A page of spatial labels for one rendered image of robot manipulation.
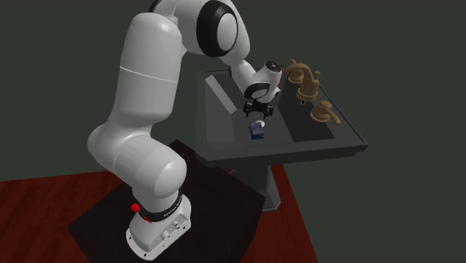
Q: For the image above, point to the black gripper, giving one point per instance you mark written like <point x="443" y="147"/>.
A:
<point x="259" y="105"/>

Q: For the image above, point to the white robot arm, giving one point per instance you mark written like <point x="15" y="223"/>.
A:
<point x="145" y="91"/>

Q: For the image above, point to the small white round object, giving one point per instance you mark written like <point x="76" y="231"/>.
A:
<point x="260" y="122"/>

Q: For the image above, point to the dark blue box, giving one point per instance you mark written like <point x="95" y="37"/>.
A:
<point x="256" y="131"/>

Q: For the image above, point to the bronze faucet spout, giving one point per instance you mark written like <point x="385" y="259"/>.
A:
<point x="308" y="86"/>

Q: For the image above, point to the dark robot stand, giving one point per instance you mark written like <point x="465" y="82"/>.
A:
<point x="218" y="211"/>

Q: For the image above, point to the dark grey pedestal sink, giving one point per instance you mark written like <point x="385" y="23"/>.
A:
<point x="255" y="153"/>

